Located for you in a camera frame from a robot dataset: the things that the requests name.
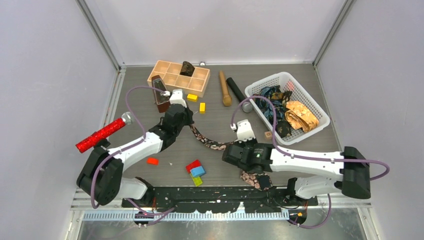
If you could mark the black microphone silver head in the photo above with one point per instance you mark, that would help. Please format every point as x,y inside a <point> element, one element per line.
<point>246,106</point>

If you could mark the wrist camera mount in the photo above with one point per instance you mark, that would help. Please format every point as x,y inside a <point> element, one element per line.
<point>175,97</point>
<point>243,130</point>

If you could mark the yellow green translucent brick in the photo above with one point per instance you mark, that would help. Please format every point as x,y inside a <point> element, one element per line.
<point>197,181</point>

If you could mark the black pink floral tie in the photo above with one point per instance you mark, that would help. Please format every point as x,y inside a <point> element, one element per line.
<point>208,142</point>

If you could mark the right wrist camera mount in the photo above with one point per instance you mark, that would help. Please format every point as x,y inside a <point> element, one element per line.
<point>243,130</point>

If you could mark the orange gold tie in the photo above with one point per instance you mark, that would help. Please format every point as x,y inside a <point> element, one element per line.
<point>300,117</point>

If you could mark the red glitter microphone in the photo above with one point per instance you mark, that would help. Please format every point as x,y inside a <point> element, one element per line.
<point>127,118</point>

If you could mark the yellow block near tray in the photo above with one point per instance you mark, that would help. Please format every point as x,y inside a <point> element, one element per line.
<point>192,97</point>

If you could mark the wooden compartment tray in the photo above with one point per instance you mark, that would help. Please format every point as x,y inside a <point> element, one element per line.
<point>169,72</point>

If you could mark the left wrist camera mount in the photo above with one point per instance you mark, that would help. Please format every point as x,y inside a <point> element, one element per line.
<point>175,97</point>

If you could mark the red toy brick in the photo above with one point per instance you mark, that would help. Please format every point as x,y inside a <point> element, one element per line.
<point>192,165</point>

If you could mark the blue patterned tie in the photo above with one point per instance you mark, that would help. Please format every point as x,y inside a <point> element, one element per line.
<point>277,98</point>

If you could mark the small wooden letter cube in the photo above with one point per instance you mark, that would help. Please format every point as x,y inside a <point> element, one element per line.
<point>268,135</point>

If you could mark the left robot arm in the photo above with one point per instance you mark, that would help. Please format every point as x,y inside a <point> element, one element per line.
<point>102,175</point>

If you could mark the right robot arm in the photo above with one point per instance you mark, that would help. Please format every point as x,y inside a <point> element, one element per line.
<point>329,172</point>

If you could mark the brown wooden metronome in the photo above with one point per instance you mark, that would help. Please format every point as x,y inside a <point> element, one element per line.
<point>162,101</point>

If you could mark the orange red small brick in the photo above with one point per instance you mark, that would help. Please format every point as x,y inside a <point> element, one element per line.
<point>152,161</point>

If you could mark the white plastic basket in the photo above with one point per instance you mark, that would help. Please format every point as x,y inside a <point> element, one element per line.
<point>284,81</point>

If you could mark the yellow block upright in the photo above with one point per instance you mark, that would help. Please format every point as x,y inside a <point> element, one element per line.
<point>202,108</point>

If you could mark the dark rolled tie in tray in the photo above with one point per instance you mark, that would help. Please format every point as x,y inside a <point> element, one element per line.
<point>187,69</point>

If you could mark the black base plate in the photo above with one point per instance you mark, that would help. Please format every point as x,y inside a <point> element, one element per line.
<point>221,199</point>

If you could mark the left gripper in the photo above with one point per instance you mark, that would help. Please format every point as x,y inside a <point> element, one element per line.
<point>188,113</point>

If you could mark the blue toy brick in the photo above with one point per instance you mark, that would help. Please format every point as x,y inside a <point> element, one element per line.
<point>197,171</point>

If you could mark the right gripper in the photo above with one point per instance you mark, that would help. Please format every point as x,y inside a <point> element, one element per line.
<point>241,144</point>

